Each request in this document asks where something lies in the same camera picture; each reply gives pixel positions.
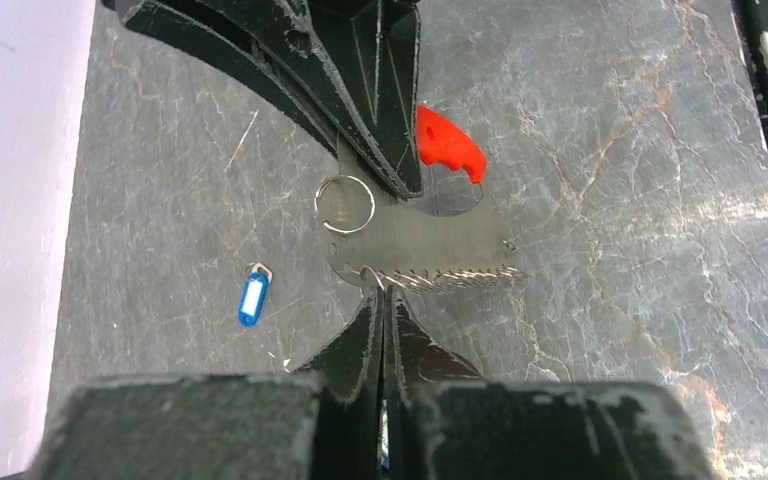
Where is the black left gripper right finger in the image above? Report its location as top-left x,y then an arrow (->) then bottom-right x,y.
383,286 -> 713,479

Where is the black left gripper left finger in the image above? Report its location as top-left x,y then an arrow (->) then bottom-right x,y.
22,287 -> 384,479

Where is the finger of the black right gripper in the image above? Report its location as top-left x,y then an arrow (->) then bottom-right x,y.
275,1 -> 423,199
102,1 -> 338,155

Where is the large silver key ring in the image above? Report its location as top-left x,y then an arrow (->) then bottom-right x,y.
313,173 -> 377,236

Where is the metal keyring tool red handle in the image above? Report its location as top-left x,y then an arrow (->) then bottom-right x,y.
314,139 -> 525,293

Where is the blue key tag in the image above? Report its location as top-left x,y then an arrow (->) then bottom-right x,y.
237,262 -> 273,328

